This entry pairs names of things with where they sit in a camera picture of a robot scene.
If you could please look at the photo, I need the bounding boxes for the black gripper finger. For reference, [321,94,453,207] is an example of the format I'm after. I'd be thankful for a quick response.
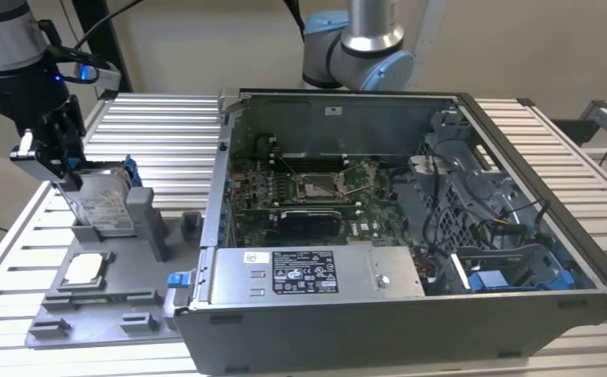
[37,96,85,190]

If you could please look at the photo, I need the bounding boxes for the hard disk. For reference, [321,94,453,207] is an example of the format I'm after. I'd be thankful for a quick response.
[59,155,144,239]

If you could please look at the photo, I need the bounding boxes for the blue disk carrier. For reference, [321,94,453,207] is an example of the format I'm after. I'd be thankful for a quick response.
[467,270,576,294]

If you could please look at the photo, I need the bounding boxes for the silver CPU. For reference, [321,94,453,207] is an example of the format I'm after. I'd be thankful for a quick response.
[61,253,113,290]

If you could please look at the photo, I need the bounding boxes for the grey parts rack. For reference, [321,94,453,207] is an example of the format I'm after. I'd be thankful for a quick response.
[24,188,209,349]

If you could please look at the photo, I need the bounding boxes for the thin metal locking lever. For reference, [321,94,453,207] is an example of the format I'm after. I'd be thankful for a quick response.
[272,150,301,178]

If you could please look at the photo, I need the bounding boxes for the CPU socket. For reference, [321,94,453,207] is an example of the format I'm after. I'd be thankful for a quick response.
[292,172,347,202]

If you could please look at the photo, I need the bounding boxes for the black graphics card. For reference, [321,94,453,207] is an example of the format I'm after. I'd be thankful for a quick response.
[276,209,344,241]

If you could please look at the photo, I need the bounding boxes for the metal socket cover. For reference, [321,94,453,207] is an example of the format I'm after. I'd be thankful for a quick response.
[340,162,384,194]

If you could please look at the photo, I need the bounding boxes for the green motherboard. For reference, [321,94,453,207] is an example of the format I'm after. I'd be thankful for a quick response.
[227,152,419,252]

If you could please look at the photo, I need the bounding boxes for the grey power supply unit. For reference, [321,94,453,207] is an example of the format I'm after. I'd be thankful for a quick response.
[208,246,428,306]

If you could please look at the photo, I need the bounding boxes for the open black PC case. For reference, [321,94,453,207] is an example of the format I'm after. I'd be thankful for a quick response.
[171,86,607,374]

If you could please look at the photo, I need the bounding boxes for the perforated metal drive cage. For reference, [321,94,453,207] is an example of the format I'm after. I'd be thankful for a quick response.
[407,105,551,256]

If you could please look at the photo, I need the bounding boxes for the small grey wrist camera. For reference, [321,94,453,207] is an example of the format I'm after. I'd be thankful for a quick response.
[8,128,71,184]

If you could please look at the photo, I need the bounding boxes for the black frame post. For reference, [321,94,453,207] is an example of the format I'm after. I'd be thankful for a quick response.
[69,0,135,94]

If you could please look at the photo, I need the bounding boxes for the long black wire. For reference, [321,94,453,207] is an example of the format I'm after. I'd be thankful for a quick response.
[419,139,472,252]

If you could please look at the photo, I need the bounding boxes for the multicolour power wire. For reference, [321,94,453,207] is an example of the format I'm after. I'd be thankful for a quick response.
[475,218,527,239]

